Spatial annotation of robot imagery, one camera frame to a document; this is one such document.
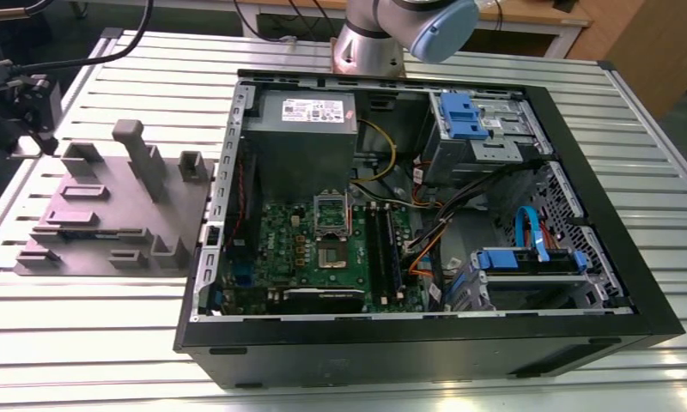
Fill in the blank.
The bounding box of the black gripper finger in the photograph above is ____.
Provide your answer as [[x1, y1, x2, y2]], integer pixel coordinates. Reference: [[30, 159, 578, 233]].
[[29, 127, 60, 156]]

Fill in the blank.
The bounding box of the CPU socket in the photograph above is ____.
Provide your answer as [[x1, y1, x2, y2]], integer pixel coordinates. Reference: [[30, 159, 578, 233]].
[[315, 239, 352, 270]]

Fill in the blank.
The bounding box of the grey parts rack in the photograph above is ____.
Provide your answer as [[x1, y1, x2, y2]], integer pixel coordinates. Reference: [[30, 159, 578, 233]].
[[12, 120, 216, 279]]

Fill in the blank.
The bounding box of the RAM stick with gold contacts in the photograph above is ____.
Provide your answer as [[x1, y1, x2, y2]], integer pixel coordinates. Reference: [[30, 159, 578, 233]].
[[56, 231, 121, 240]]

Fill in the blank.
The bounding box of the grey power supply unit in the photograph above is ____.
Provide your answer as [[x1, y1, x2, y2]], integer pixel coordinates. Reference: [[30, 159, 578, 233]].
[[244, 89, 360, 194]]

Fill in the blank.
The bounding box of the green motherboard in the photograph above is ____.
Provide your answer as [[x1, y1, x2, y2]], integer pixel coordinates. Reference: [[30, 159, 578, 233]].
[[216, 201, 431, 314]]

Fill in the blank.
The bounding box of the metal socket cover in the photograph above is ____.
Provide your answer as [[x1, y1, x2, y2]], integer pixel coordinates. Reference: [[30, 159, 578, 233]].
[[312, 191, 353, 239]]

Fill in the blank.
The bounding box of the black graphics card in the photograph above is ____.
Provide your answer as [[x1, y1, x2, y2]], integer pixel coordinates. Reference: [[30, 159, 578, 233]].
[[268, 286, 367, 314]]

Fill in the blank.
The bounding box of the dark installed RAM stick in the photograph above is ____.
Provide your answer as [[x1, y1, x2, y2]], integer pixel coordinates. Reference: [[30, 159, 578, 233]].
[[376, 204, 407, 291]]

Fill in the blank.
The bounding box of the black PC case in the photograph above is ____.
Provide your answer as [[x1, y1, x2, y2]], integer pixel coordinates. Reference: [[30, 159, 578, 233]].
[[173, 68, 687, 390]]

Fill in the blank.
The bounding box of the silver metal drive cage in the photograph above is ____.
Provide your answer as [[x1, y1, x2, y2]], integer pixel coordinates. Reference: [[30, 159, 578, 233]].
[[421, 89, 554, 185]]

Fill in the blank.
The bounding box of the hard disk in blue carrier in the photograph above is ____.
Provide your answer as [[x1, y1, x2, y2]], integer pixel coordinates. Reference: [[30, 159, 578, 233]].
[[470, 247, 588, 276]]

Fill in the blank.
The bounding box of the silver metal disk bay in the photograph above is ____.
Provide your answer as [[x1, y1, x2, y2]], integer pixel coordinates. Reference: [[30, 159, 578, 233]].
[[443, 252, 635, 312]]

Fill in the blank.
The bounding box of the wooden cabinet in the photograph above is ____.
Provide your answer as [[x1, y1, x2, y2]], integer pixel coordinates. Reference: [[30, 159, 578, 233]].
[[566, 0, 687, 117]]

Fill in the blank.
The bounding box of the black cable with silver plug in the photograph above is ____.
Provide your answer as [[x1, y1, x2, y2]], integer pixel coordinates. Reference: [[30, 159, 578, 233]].
[[231, 0, 297, 44]]

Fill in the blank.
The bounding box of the yellow wire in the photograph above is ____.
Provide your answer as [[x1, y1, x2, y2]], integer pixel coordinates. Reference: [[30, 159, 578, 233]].
[[352, 118, 400, 185]]

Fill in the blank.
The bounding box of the orange wire bundle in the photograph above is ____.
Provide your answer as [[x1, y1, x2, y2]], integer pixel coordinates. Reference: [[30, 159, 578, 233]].
[[405, 222, 451, 279]]

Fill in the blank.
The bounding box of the blue plastic drive rail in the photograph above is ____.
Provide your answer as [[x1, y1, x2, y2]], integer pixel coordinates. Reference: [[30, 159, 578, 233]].
[[455, 121, 490, 141], [440, 92, 482, 124]]

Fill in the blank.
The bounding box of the black wire bundle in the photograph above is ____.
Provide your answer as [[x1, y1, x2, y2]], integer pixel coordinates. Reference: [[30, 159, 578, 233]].
[[405, 161, 546, 254]]

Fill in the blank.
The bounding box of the blue flat wire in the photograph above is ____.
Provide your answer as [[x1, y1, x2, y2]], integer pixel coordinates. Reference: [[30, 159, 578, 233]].
[[514, 205, 551, 263]]

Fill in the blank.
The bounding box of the wooden desk with white frame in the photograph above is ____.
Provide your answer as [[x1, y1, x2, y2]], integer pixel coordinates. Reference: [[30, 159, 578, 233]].
[[228, 0, 595, 59]]

